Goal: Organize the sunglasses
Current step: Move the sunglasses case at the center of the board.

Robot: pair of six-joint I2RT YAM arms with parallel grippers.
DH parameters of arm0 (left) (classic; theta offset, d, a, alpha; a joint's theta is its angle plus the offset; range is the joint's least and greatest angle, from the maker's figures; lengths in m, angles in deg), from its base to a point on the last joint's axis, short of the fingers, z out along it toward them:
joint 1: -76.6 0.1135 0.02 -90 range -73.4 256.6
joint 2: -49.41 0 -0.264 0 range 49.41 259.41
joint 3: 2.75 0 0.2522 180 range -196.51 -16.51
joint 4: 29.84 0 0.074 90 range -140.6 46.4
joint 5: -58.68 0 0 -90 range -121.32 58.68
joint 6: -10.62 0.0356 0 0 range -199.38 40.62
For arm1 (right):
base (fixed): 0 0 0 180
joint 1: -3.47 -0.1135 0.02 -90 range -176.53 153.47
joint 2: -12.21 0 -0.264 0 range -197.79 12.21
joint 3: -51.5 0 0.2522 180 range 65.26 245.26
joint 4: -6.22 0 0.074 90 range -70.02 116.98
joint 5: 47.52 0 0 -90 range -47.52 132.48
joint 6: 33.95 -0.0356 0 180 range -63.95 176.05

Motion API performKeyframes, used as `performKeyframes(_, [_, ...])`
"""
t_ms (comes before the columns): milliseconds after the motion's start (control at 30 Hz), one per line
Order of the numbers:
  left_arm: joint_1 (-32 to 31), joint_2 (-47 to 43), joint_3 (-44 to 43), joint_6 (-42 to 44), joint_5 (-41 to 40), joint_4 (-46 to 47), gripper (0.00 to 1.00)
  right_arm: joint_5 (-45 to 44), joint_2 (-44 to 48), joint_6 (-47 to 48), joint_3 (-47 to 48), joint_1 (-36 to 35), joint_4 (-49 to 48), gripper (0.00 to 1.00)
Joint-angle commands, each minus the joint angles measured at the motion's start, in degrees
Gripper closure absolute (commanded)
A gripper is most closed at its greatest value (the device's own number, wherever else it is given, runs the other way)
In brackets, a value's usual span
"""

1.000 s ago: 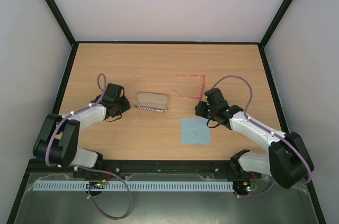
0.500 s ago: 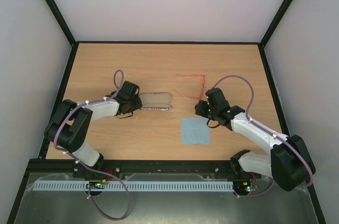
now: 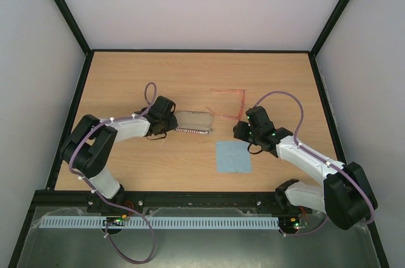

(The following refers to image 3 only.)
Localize striped sunglasses case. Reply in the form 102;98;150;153
175;111;213;134

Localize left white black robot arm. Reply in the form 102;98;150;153
59;96;178;210

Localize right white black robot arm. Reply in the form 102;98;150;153
233;106;378;230

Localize red transparent sunglasses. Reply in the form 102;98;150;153
206;89;246;121

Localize blue cleaning cloth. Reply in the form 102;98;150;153
216;141;252;174

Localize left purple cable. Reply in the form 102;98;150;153
68;82;158;264

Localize purple cable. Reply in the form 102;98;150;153
252;91;377;238
68;82;158;264

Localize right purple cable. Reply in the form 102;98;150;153
252;91;377;238

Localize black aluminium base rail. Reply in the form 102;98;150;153
30;189;324;217

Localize light blue slotted cable duct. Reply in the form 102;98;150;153
39;216;279;230

